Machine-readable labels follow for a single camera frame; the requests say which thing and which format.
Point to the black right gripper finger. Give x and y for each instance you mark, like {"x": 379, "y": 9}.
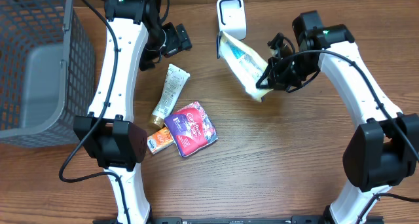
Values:
{"x": 265, "y": 81}
{"x": 281, "y": 46}

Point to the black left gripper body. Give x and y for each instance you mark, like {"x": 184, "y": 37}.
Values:
{"x": 175, "y": 41}

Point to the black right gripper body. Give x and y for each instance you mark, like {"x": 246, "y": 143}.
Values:
{"x": 289, "y": 71}

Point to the yellow snack bag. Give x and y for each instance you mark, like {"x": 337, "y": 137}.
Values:
{"x": 247, "y": 65}

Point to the white tube with gold cap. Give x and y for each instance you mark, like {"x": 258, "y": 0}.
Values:
{"x": 175, "y": 80}

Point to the red purple pad pack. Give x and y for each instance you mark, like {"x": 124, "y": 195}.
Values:
{"x": 191, "y": 129}

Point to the orange small box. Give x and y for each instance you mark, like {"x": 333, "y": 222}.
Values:
{"x": 159, "y": 140}

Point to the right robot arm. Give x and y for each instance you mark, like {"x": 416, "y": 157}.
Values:
{"x": 383, "y": 150}

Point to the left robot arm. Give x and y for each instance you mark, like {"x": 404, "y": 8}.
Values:
{"x": 138, "y": 36}

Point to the white barcode scanner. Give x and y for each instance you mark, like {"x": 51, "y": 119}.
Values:
{"x": 232, "y": 18}

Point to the grey plastic shopping basket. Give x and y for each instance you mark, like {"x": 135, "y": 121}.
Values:
{"x": 47, "y": 72}

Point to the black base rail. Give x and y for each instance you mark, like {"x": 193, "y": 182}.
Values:
{"x": 297, "y": 219}

